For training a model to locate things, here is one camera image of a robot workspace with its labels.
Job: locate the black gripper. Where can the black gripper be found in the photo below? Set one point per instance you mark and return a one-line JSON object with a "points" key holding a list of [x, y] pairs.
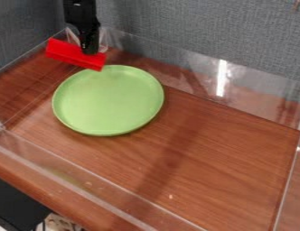
{"points": [[80, 15]]}

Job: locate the red plastic block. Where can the red plastic block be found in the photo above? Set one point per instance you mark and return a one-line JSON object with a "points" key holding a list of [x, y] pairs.
{"points": [[68, 53]]}

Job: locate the green round plate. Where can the green round plate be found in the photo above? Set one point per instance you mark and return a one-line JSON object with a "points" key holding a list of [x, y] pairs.
{"points": [[107, 102]]}

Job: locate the white power strip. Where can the white power strip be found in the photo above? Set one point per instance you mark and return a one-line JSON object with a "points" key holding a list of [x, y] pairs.
{"points": [[57, 223]]}

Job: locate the clear acrylic corner bracket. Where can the clear acrylic corner bracket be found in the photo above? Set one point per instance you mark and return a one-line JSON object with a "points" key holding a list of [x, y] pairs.
{"points": [[73, 40]]}

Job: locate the clear acrylic enclosure wall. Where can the clear acrylic enclosure wall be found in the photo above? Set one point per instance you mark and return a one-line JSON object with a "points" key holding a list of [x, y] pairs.
{"points": [[212, 166]]}

